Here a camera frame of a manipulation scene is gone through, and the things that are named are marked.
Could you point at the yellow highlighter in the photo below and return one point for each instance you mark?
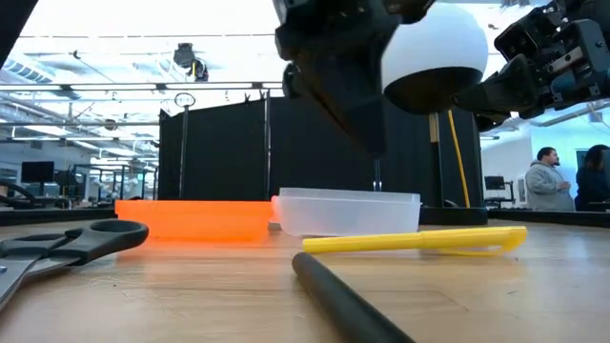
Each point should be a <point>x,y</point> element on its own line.
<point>405,240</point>

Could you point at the orange plastic tray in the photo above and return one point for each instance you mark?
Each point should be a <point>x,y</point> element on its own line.
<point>190,219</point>

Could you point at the black curtain partition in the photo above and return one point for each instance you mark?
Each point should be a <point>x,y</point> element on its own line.
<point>224,147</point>

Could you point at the clear plastic supply box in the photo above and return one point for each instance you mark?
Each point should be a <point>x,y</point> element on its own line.
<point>348,214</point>

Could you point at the ceiling-hung camera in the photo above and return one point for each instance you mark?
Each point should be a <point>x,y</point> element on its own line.
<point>187,59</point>

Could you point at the black cylindrical marker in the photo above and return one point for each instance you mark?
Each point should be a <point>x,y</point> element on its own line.
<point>343,300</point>

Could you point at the dark computer monitor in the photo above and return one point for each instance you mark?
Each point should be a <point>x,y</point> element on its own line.
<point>37,172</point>

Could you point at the black table frame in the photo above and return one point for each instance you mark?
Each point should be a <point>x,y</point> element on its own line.
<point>47,216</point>

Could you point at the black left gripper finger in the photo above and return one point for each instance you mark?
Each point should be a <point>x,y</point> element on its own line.
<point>352,105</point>

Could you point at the person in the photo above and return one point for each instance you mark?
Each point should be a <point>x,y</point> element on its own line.
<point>545,186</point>
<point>593,186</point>

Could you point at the small computer monitor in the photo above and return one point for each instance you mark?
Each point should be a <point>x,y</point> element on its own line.
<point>494,183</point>

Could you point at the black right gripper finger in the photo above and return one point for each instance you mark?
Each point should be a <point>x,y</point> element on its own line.
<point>505,90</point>
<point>491,122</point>

